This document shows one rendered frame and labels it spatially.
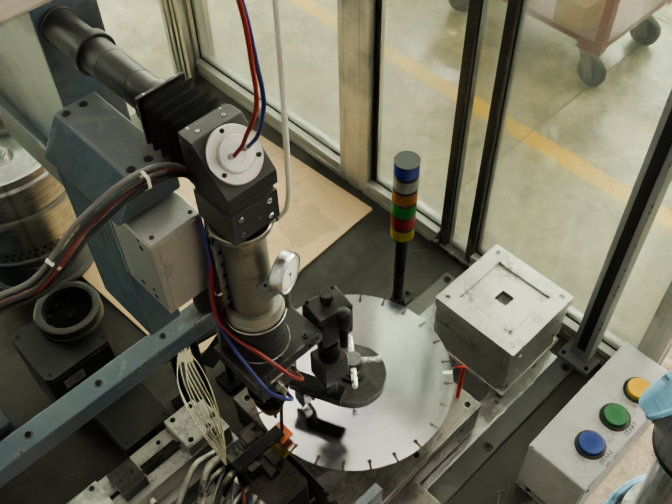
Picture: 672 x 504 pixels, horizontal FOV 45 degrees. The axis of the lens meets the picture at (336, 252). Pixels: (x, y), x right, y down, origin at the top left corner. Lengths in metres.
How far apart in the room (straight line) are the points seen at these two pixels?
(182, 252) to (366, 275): 0.87
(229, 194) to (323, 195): 1.09
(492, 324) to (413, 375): 0.21
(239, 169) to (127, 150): 0.15
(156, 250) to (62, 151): 0.16
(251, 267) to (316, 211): 0.95
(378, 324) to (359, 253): 0.38
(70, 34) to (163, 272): 0.28
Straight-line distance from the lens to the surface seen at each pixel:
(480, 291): 1.51
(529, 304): 1.51
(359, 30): 1.58
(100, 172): 0.88
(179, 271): 0.90
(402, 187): 1.37
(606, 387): 1.45
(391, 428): 1.29
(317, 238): 1.76
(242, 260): 0.86
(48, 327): 1.47
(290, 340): 1.03
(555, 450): 1.37
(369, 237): 1.77
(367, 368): 1.33
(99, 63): 0.91
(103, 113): 0.92
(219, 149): 0.76
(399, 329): 1.38
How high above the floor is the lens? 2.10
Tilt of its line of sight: 51 degrees down
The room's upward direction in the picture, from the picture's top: 2 degrees counter-clockwise
